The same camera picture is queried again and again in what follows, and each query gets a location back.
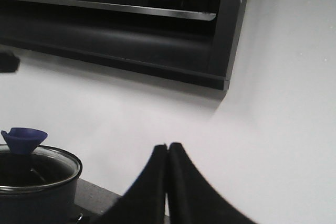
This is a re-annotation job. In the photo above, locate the black object at left edge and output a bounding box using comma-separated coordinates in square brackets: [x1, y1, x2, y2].
[0, 50, 20, 73]

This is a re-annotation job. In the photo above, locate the dark blue cooking pot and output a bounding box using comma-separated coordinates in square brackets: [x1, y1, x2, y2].
[0, 171, 82, 224]

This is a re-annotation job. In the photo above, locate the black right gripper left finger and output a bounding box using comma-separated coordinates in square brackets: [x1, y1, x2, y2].
[94, 144, 168, 223]

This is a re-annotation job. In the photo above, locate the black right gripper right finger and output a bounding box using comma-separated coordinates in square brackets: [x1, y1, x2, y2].
[166, 143, 254, 223]

